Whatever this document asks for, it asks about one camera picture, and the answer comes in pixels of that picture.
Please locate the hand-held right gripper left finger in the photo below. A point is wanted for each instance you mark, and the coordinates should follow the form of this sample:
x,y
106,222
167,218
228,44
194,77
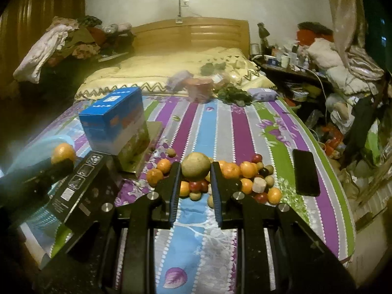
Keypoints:
x,y
175,186

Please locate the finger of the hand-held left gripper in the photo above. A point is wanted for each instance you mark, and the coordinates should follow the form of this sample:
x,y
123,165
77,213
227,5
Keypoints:
x,y
36,180

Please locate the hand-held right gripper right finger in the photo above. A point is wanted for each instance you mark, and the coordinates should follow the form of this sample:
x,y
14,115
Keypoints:
x,y
216,190

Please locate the single brown longan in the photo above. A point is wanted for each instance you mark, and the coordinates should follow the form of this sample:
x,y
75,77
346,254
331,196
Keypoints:
x,y
196,167

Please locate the single small orange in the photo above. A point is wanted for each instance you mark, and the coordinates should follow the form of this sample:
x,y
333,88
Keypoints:
x,y
62,153

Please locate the pile of longans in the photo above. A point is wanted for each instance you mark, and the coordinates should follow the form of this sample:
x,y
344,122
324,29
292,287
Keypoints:
x,y
269,180

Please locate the white cube chunk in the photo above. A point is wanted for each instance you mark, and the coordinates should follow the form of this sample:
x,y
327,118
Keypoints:
x,y
259,184

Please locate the floral striped bed sheet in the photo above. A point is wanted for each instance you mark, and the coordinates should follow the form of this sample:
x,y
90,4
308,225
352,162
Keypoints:
x,y
196,134

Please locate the blue and green carton box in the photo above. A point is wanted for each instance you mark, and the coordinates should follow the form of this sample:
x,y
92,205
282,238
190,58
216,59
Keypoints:
x,y
113,122

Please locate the black smartphone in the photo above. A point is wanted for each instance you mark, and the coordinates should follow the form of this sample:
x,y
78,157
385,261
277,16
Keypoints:
x,y
306,173

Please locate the bunch of leafy greens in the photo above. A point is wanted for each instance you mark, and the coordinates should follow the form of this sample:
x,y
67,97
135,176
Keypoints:
x,y
234,95

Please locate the purple tissue packet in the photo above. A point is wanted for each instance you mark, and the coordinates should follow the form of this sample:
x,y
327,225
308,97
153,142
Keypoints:
x,y
262,94

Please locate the small purple packet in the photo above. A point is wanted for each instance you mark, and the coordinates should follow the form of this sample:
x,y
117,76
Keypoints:
x,y
179,80

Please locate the yellow zigzag quilt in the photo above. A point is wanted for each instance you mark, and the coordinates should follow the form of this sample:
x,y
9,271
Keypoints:
x,y
147,70

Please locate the pile of clothes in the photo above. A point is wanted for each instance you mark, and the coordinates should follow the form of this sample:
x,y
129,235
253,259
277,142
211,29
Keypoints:
x,y
46,49

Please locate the dark nightstand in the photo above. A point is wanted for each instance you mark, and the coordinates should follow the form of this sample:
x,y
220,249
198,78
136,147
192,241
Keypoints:
x,y
284,71

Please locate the white cup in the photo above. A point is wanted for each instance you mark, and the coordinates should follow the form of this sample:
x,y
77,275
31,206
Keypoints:
x,y
284,62

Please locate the wooden headboard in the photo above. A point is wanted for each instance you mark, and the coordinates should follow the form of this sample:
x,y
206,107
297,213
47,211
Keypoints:
x,y
199,33

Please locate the black garment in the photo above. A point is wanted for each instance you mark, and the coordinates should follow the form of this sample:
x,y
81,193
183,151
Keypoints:
x,y
363,122

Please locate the green plastic bag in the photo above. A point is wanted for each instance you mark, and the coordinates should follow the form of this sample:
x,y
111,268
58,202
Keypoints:
x,y
375,141

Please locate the heap of white bedding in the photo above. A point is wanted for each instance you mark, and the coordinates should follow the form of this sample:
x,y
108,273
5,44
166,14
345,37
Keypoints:
x,y
324,55

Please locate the wooden wardrobe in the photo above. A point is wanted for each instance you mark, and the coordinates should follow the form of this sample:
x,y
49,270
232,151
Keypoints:
x,y
36,3

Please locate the shiny beige curtain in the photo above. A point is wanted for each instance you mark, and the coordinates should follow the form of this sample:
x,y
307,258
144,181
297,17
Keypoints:
x,y
346,12

